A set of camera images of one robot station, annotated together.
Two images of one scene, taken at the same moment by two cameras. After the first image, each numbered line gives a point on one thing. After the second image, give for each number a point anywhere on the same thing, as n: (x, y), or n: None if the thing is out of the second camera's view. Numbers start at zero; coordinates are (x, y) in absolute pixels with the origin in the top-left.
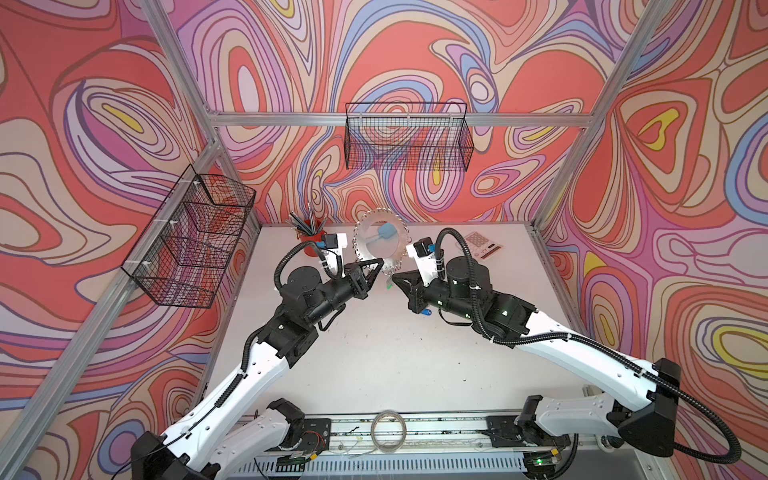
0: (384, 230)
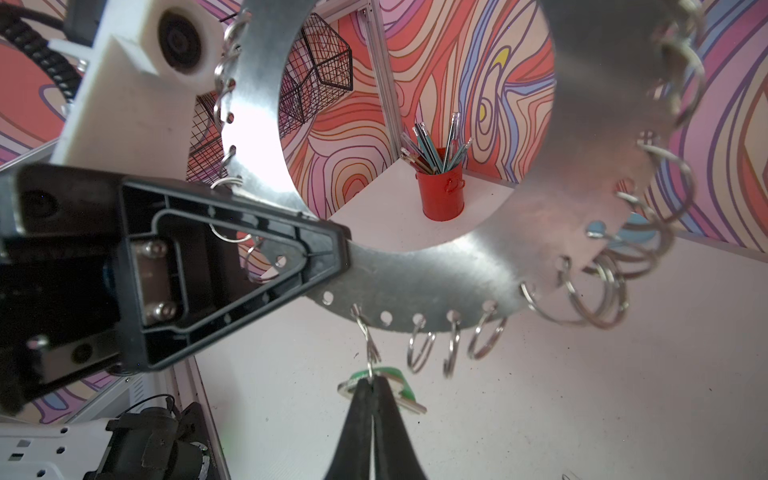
0: (636, 233)
